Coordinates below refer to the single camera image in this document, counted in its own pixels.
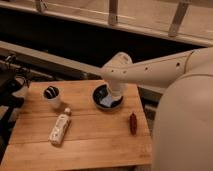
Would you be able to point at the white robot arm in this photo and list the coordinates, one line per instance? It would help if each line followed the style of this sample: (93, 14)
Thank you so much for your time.
(183, 126)

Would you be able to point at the black round bowl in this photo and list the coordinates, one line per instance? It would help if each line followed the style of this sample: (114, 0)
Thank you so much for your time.
(100, 92)

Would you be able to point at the blue cloth in bowl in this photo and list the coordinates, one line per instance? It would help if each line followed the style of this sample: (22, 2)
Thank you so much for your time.
(107, 101)

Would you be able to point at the white cup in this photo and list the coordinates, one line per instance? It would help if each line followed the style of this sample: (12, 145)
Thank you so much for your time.
(56, 102)

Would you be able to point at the wooden board table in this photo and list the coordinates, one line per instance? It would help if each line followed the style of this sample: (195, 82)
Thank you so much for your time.
(95, 138)

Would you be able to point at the black object in cup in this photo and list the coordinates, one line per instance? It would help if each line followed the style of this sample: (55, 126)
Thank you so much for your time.
(51, 92)

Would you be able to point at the white plastic bottle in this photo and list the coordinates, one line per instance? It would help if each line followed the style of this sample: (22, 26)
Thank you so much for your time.
(57, 134)

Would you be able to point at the black equipment at left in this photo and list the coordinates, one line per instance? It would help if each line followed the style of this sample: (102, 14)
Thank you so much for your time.
(14, 85)

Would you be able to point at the metal railing frame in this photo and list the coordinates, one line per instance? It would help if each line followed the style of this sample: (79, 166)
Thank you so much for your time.
(188, 21)

